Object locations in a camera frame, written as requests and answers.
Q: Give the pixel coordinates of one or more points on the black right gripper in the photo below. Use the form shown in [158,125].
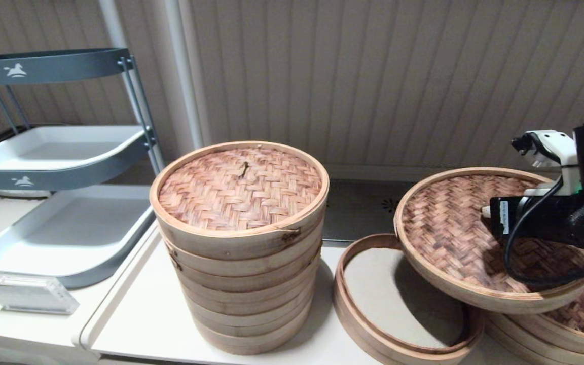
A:
[550,218]

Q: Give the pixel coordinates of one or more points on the dark-rimmed open bamboo steamer basket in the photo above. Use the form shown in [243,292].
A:
[368,242]

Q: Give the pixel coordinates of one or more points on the light bamboo steamer basket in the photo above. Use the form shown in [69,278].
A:
[368,350]
[525,345]

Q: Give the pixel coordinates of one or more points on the bamboo steamer with white liner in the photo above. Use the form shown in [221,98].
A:
[373,294]

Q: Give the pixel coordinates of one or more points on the large woven bamboo steamer lid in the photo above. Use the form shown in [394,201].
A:
[241,187]

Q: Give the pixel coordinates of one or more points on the large bamboo steamer basket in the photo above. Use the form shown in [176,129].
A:
[246,309]
[241,291]
[256,345]
[251,327]
[236,268]

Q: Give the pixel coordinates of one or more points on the big white rack tray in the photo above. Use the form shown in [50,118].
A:
[69,228]

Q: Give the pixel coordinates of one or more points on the thin white pipe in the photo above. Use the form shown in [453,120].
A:
[112,25]

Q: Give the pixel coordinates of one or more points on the small white rack tray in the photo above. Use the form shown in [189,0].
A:
[59,152]

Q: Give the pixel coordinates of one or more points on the dark blue tiered rack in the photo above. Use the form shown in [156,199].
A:
[43,68]

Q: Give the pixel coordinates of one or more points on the white round appliance base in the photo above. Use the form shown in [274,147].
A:
[18,193]

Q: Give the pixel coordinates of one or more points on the clear acrylic sign holder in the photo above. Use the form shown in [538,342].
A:
[23,296]

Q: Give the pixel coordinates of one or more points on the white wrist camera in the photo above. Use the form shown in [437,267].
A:
[555,147]

